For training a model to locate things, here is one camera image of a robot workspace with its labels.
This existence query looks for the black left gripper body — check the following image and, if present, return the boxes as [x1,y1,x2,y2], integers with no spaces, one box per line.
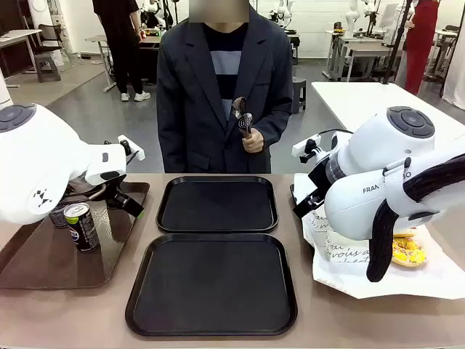
[104,181,129,209]

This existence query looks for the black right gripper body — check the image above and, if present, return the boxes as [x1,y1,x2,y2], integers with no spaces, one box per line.
[306,159,332,201]

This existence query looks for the black Pepsi can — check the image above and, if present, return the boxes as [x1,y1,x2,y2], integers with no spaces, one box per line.
[63,202,101,252]
[48,206,70,229]

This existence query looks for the metal serving tongs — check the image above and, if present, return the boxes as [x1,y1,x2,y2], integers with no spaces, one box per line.
[232,96,254,140]

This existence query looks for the person's left forearm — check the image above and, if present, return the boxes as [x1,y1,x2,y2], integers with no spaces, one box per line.
[259,105,294,156]

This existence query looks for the person's right forearm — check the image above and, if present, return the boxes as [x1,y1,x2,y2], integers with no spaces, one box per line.
[156,108,190,174]

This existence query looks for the person's left hand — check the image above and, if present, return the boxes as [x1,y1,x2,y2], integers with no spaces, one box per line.
[240,129,264,154]

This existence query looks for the black tray under paper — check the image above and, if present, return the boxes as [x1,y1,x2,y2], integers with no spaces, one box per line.
[288,183,316,257]

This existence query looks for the printed white paper holder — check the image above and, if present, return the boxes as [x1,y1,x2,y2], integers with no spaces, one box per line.
[324,232,372,263]

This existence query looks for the white paper sheet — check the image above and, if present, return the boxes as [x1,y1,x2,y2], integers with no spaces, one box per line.
[292,172,465,300]

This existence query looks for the black square tray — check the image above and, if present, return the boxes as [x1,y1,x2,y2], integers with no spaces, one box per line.
[124,233,299,337]
[155,175,279,234]

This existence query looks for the white table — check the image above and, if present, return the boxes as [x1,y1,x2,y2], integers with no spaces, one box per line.
[311,81,465,153]

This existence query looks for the dark plastic stool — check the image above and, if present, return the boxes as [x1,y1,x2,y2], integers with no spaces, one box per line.
[291,77,308,114]

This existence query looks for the brown plastic tray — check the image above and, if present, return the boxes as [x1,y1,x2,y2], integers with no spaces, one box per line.
[0,180,151,291]

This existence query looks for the yellow sprinkled donut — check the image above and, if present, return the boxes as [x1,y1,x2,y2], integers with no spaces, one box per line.
[391,232,428,269]

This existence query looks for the person in dark blazer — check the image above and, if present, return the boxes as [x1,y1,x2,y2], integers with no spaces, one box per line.
[155,16,294,174]

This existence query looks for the grey background workbench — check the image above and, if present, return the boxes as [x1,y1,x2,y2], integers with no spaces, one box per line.
[325,29,406,83]

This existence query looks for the grey plastic stool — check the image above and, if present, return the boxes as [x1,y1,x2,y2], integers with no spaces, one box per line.
[34,54,62,83]

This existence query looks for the bystander in black clothes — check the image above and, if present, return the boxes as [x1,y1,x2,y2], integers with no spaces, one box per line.
[92,0,151,103]

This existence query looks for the grey background desk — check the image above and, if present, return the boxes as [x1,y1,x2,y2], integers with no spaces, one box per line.
[85,33,161,93]

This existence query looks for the white cloth panel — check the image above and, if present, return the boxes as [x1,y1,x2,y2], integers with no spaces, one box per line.
[442,34,465,110]

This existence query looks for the black office chair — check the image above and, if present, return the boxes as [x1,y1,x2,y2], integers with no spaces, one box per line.
[28,23,63,55]

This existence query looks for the bystander in red apron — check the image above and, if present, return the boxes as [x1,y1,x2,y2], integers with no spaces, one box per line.
[395,0,441,96]

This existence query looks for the light wooden desk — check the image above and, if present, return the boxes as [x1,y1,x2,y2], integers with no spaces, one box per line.
[0,28,44,89]

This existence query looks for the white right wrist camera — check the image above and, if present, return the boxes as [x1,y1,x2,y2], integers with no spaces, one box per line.
[292,134,324,164]

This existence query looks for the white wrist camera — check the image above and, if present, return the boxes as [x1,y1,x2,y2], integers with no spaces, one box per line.
[292,134,324,164]
[116,134,145,161]

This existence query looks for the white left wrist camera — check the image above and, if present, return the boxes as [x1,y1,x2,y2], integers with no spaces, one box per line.
[116,134,145,161]

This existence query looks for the black sleeved cable bundle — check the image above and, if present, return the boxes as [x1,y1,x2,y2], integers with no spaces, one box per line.
[365,152,465,284]

